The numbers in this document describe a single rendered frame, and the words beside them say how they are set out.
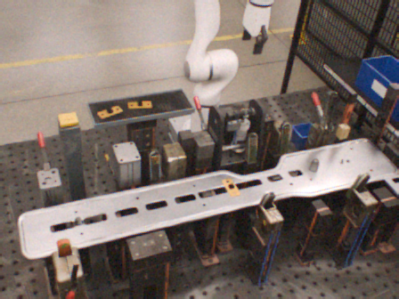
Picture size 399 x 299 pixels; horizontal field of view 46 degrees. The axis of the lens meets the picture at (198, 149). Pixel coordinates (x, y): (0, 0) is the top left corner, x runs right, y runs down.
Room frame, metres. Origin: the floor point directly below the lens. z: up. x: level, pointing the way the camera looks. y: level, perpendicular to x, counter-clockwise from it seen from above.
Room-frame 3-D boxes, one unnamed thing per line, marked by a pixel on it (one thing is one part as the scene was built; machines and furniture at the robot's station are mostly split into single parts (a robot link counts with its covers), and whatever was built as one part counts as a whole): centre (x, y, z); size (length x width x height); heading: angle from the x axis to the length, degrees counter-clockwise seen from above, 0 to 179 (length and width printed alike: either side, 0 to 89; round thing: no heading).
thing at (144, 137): (1.39, 0.22, 0.92); 0.10 x 0.08 x 0.45; 115
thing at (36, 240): (1.17, -0.11, 1.00); 1.38 x 0.22 x 0.02; 115
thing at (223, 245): (1.20, -0.12, 0.84); 0.13 x 0.05 x 0.29; 25
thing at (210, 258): (1.15, -0.06, 0.84); 0.17 x 0.06 x 0.29; 25
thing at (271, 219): (1.05, -0.26, 0.87); 0.12 x 0.09 x 0.35; 25
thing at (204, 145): (1.35, -0.01, 0.89); 0.13 x 0.11 x 0.38; 25
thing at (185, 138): (1.34, 0.05, 0.90); 0.05 x 0.05 x 0.40; 25
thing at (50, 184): (1.08, 0.48, 0.88); 0.11 x 0.10 x 0.36; 25
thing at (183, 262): (1.09, 0.06, 0.84); 0.13 x 0.11 x 0.29; 25
